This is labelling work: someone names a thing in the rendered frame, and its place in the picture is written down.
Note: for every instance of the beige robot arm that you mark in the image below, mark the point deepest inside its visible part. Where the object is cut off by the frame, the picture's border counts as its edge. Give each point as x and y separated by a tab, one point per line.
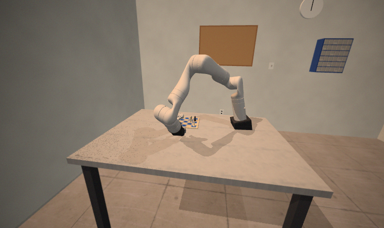
202	64

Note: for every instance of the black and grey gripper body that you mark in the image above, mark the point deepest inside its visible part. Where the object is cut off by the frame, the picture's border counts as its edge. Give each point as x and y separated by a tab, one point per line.
179	131

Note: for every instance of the blue and tan chessboard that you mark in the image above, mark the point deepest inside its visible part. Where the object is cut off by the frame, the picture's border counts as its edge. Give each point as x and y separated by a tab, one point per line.
189	125

